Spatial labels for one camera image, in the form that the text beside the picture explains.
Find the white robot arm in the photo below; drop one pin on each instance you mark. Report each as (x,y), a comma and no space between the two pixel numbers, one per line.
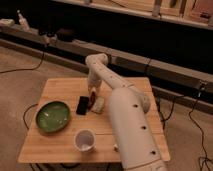
(127,106)

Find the green plate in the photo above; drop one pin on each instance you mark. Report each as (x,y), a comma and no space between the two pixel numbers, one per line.
(53,117)

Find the white cup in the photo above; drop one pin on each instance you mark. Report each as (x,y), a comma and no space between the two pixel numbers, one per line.
(84,141)

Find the black device on ledge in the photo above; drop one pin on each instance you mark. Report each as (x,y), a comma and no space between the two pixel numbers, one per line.
(65,35)

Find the white spray bottle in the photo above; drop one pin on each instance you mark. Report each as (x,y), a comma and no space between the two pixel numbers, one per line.
(23,22)

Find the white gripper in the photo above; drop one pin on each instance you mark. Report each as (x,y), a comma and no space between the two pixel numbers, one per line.
(94,83)

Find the black rectangular block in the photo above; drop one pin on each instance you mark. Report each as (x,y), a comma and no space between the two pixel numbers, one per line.
(82,105)

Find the red pepper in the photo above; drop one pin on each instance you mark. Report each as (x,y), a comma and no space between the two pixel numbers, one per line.
(92,99)

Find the wooden table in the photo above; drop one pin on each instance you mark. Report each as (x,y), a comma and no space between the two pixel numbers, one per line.
(59,147)

